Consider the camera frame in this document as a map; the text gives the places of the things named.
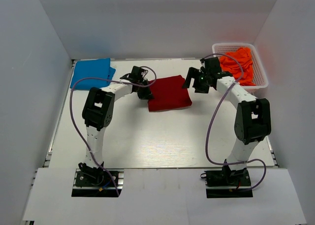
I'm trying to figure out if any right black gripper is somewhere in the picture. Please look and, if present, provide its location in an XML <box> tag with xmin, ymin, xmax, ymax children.
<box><xmin>182</xmin><ymin>67</ymin><xmax>211</xmax><ymax>94</ymax></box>

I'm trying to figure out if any dark red t-shirt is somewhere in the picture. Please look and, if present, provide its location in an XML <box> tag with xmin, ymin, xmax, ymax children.
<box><xmin>148</xmin><ymin>75</ymin><xmax>192</xmax><ymax>112</ymax></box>

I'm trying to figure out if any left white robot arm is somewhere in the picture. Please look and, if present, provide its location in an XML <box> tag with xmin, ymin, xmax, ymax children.
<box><xmin>82</xmin><ymin>66</ymin><xmax>154</xmax><ymax>185</ymax></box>

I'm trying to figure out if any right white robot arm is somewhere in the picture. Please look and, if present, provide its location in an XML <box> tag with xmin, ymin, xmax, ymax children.
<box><xmin>183</xmin><ymin>57</ymin><xmax>271</xmax><ymax>185</ymax></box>

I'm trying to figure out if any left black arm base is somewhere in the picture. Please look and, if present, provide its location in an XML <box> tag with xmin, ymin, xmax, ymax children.
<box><xmin>71</xmin><ymin>169</ymin><xmax>119</xmax><ymax>198</ymax></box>

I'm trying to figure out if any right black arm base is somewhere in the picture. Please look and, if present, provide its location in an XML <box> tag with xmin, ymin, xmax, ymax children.
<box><xmin>200</xmin><ymin>168</ymin><xmax>253</xmax><ymax>198</ymax></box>

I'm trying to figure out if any folded blue t-shirt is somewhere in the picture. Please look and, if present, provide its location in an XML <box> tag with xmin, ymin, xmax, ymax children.
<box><xmin>70</xmin><ymin>58</ymin><xmax>116</xmax><ymax>91</ymax></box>

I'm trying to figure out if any orange t-shirt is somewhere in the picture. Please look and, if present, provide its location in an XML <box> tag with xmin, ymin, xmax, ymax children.
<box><xmin>219</xmin><ymin>47</ymin><xmax>255</xmax><ymax>86</ymax></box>

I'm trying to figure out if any white plastic basket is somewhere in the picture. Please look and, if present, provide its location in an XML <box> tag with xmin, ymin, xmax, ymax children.
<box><xmin>212</xmin><ymin>42</ymin><xmax>269</xmax><ymax>93</ymax></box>

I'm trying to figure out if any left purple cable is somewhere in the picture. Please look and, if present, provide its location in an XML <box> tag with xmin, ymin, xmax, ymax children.
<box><xmin>69</xmin><ymin>66</ymin><xmax>158</xmax><ymax>196</ymax></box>

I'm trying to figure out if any purple cable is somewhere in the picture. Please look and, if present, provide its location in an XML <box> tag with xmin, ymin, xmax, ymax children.
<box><xmin>201</xmin><ymin>53</ymin><xmax>267</xmax><ymax>193</ymax></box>
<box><xmin>69</xmin><ymin>66</ymin><xmax>158</xmax><ymax>196</ymax></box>

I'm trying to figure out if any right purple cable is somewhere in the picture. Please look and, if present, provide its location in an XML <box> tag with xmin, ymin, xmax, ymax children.
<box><xmin>201</xmin><ymin>53</ymin><xmax>267</xmax><ymax>193</ymax></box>

